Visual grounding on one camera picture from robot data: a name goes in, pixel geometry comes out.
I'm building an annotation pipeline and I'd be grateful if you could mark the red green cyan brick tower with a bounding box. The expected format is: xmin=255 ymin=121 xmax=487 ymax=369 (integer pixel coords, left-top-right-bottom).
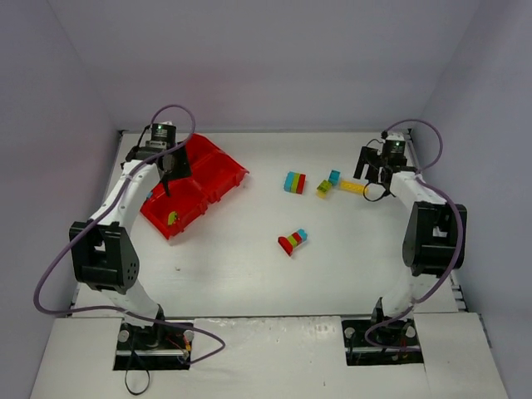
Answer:
xmin=278 ymin=229 xmax=308 ymax=256

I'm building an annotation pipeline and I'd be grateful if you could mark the cyan green red brick stack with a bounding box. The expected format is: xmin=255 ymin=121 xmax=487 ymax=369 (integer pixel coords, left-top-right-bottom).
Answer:
xmin=283 ymin=171 xmax=306 ymax=195

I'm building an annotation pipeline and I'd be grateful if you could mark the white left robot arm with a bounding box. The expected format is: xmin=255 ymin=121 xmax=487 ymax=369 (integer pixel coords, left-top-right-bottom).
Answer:
xmin=69 ymin=121 xmax=192 ymax=329

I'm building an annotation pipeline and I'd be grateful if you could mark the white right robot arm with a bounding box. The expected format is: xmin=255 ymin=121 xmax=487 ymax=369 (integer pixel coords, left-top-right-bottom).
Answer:
xmin=354 ymin=131 xmax=468 ymax=318

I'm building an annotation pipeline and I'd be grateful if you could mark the lime green lego brick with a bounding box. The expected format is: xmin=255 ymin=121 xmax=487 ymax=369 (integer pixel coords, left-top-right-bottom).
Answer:
xmin=317 ymin=180 xmax=333 ymax=193

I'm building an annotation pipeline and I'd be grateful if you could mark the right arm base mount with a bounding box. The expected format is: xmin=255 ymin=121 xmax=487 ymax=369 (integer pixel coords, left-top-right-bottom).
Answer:
xmin=342 ymin=319 xmax=424 ymax=367

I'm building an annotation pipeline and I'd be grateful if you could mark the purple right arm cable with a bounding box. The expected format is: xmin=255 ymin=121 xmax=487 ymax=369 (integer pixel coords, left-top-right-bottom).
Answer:
xmin=364 ymin=119 xmax=465 ymax=350

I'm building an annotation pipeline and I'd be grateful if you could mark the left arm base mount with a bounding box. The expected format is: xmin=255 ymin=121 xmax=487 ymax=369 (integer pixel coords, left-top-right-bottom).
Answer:
xmin=113 ymin=322 xmax=194 ymax=371

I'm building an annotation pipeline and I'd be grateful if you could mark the red divided plastic bin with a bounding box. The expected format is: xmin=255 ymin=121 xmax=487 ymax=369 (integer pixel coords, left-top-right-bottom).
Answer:
xmin=140 ymin=135 xmax=249 ymax=239

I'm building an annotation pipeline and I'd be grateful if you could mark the green curved lego piece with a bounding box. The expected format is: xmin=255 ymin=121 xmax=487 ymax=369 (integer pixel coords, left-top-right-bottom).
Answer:
xmin=167 ymin=211 xmax=179 ymax=226

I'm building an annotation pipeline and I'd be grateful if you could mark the pale yellow lego brick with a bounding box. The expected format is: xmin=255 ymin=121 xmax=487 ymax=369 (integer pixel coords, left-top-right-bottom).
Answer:
xmin=316 ymin=190 xmax=328 ymax=199

